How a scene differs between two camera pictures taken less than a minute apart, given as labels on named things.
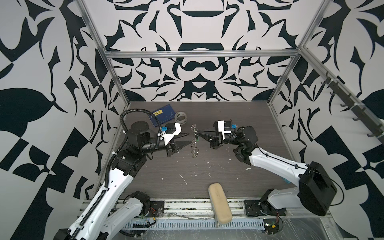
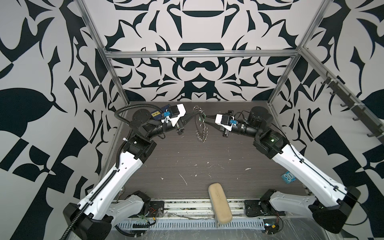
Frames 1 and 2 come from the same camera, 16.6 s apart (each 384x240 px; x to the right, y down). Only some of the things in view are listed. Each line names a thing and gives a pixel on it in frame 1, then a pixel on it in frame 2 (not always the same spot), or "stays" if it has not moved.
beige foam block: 221,206 stays
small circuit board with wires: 271,226 stays
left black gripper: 170,148 → 179,126
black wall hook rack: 358,110 stays
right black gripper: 217,141 → 223,129
